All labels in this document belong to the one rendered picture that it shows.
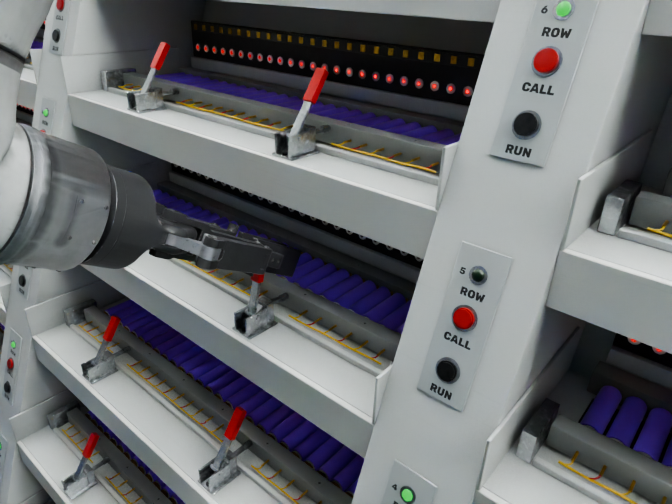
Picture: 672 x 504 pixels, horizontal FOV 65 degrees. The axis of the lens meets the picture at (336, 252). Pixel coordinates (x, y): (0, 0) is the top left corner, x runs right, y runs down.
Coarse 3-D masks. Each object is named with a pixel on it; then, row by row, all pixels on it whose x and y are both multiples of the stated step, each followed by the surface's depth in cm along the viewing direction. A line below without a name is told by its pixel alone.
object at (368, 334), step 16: (208, 272) 65; (224, 272) 66; (240, 272) 64; (272, 288) 61; (288, 288) 60; (288, 304) 60; (304, 304) 58; (320, 304) 57; (336, 304) 57; (320, 320) 57; (336, 320) 55; (352, 320) 54; (368, 320) 55; (352, 336) 55; (368, 336) 53; (384, 336) 52; (400, 336) 52; (384, 352) 52
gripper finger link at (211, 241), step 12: (204, 240) 40; (216, 240) 40; (228, 240) 43; (228, 252) 43; (240, 252) 44; (252, 252) 46; (264, 252) 48; (204, 264) 40; (216, 264) 42; (228, 264) 44; (240, 264) 45; (252, 264) 47
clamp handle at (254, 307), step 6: (252, 276) 55; (258, 276) 54; (252, 282) 55; (258, 282) 54; (252, 288) 55; (258, 288) 55; (252, 294) 55; (258, 294) 55; (252, 300) 55; (252, 306) 55; (258, 306) 56; (252, 312) 55
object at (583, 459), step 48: (576, 336) 50; (624, 336) 48; (576, 384) 50; (624, 384) 47; (528, 432) 41; (576, 432) 42; (624, 432) 42; (480, 480) 39; (528, 480) 40; (576, 480) 40; (624, 480) 40
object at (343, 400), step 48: (336, 240) 68; (144, 288) 65; (192, 288) 63; (240, 288) 64; (192, 336) 61; (240, 336) 55; (288, 336) 56; (336, 336) 56; (288, 384) 51; (336, 384) 49; (384, 384) 44; (336, 432) 49
